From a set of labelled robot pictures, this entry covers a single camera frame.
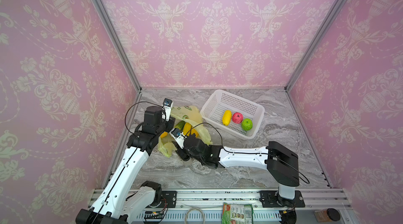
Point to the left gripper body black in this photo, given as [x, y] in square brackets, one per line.
[167, 126]

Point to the yellow banana fruit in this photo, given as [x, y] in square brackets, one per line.
[187, 129]

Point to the yellow lemon fruit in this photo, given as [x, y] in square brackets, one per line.
[227, 118]

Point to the green snack packet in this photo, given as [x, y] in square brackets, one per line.
[237, 214]

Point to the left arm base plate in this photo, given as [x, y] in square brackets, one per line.
[165, 198]

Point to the aluminium front rail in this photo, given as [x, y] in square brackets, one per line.
[314, 198]

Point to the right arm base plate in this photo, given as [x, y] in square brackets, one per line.
[272, 199]

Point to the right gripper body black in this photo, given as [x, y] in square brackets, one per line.
[182, 152]

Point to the green apple fruit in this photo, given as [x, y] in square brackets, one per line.
[247, 124]

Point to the white plastic basket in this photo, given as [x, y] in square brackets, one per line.
[221, 101]

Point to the small yellow round fruit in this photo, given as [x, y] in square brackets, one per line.
[163, 135]

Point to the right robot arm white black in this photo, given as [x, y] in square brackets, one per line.
[279, 161]

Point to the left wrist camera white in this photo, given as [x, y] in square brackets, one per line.
[167, 106]

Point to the yellow plastic bag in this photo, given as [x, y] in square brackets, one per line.
[186, 120]

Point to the pink red round fruit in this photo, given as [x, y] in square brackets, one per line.
[237, 118]

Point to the green orange mango fruit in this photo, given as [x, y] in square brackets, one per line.
[180, 125]

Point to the brown jar black lid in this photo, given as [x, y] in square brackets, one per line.
[327, 215]

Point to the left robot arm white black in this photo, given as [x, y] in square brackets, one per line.
[114, 206]

